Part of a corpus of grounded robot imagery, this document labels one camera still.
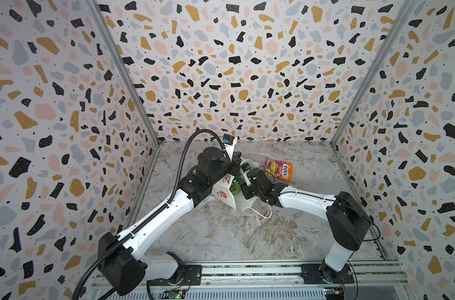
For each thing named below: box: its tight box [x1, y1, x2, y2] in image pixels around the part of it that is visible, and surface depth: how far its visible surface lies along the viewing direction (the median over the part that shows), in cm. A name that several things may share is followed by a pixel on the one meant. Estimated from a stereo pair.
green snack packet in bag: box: [229, 174, 242, 196], surface depth 94 cm
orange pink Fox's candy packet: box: [264, 158, 294, 182], surface depth 108 cm
